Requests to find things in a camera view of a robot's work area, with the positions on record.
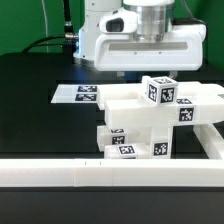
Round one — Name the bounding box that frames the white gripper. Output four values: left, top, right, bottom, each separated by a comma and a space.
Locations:
94, 24, 206, 71

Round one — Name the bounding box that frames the white tagged cube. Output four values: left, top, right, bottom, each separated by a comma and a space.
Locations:
146, 76, 178, 105

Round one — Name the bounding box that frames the white chair back frame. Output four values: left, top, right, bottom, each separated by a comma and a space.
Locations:
97, 82, 224, 129

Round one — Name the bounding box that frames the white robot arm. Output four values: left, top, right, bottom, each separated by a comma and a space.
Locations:
73, 0, 206, 72

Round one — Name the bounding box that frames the white U-shaped fence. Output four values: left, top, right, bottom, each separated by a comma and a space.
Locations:
0, 124, 224, 187

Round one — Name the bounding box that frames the white fiducial marker plate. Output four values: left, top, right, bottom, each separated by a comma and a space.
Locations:
51, 84, 97, 104

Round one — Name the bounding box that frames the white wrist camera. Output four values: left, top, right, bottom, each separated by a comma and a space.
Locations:
99, 8, 138, 34

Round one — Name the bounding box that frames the black cable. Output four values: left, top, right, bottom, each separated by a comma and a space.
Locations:
21, 0, 80, 54

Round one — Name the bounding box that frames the white thin cable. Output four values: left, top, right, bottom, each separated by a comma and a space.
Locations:
41, 0, 50, 54

